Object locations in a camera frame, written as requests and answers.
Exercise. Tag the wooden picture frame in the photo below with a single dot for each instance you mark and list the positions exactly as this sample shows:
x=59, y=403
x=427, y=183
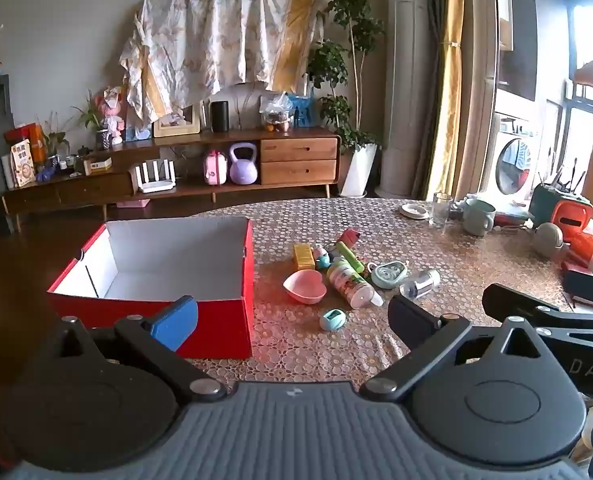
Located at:
x=176, y=130

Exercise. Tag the clear drinking glass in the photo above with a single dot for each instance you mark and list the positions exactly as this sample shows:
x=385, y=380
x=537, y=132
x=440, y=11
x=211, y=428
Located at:
x=440, y=210

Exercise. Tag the small blue toy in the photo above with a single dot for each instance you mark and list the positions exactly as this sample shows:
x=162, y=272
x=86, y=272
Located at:
x=46, y=175

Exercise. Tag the tall leafy plant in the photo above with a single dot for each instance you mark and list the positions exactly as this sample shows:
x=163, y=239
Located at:
x=349, y=10

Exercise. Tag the cream cereal packet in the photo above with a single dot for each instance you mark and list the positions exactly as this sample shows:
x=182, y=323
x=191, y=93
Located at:
x=22, y=165

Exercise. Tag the pink toy case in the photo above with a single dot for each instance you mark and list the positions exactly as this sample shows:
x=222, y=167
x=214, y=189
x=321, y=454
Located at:
x=215, y=167

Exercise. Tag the pink heart-shaped bowl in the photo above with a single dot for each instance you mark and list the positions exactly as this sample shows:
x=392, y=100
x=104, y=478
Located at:
x=304, y=287

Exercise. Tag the small cardboard box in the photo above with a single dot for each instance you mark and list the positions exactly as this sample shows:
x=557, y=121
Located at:
x=98, y=166

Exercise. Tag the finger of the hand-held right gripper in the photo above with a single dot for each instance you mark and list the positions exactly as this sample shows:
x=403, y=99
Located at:
x=589, y=285
x=516, y=302

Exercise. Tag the green tube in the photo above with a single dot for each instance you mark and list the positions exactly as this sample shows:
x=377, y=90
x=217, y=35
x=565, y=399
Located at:
x=350, y=256

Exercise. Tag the orange tissue box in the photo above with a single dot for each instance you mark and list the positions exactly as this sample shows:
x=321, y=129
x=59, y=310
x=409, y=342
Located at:
x=571, y=216

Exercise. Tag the white dish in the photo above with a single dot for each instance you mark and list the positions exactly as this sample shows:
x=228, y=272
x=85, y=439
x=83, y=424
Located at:
x=414, y=211

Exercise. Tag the wooden TV cabinet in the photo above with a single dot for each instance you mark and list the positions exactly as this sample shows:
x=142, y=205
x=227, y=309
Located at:
x=296, y=150

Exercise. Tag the green utensil holder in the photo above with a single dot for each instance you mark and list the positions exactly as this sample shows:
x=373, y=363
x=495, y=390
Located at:
x=544, y=200

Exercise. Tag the yellow curtain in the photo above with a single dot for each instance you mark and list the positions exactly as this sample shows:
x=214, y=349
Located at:
x=451, y=85

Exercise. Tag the red cardboard box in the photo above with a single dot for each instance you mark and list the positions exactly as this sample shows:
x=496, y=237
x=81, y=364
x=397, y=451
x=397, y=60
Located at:
x=216, y=327

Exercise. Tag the grey shell-shaped ornament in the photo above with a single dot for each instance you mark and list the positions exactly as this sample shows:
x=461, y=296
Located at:
x=246, y=102

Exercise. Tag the green mug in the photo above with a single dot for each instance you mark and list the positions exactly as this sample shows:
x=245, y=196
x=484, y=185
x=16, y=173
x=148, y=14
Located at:
x=478, y=217

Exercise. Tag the small pink toy figurine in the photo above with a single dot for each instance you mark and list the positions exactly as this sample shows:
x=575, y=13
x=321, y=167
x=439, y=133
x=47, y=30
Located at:
x=321, y=256

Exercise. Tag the white planter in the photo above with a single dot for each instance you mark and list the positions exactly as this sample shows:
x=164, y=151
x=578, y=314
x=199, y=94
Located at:
x=359, y=170

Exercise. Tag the clear jar with green lid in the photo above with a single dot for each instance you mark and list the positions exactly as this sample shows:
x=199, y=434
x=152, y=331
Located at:
x=349, y=282

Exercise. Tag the small teal timer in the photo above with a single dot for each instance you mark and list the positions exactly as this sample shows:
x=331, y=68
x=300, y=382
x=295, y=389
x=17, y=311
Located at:
x=332, y=319

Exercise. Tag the beige standing air conditioner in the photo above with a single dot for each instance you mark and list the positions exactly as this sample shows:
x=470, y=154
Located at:
x=406, y=85

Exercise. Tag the clear plastic bag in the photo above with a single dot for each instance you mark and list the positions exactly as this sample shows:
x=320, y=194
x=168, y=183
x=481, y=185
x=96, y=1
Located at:
x=276, y=107

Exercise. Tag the yellow packet box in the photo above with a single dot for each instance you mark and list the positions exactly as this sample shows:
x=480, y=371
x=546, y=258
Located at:
x=304, y=256

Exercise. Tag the small potted plant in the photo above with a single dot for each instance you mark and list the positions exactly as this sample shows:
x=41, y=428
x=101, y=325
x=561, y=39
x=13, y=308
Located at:
x=55, y=137
x=87, y=115

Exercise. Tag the pink doll figure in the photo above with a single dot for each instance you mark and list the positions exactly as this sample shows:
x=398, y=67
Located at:
x=111, y=112

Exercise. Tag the printed cream cloth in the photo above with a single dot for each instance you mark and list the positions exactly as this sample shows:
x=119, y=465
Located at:
x=211, y=35

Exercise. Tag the white washing machine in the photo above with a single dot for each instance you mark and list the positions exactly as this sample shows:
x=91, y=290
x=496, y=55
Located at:
x=514, y=160

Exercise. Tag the grey round container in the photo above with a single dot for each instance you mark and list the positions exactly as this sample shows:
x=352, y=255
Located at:
x=548, y=240

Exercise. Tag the purple kettlebell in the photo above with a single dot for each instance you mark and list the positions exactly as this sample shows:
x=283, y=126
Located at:
x=243, y=167

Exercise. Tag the clear plastic bottle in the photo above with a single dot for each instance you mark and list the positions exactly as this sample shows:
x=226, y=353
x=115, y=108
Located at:
x=420, y=282

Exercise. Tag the teal oval case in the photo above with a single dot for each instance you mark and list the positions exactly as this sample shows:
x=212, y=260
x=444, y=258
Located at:
x=389, y=275

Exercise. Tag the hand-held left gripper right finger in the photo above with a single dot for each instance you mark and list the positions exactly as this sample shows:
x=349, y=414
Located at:
x=411, y=322

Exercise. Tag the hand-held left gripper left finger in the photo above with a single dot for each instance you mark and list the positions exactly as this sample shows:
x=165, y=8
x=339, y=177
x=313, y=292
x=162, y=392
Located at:
x=176, y=322

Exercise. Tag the red pink toy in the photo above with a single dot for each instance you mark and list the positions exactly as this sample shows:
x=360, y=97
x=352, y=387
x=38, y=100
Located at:
x=349, y=236

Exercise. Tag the black speaker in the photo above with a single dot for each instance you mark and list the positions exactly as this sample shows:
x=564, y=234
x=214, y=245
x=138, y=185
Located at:
x=220, y=117

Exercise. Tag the white router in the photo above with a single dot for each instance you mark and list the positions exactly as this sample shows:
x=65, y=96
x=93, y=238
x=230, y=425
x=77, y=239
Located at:
x=155, y=185

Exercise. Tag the orange white container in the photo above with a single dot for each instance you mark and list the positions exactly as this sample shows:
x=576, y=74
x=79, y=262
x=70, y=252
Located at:
x=586, y=252

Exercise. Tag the light blue tissue box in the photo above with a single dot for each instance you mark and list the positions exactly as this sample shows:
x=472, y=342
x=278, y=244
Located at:
x=139, y=134

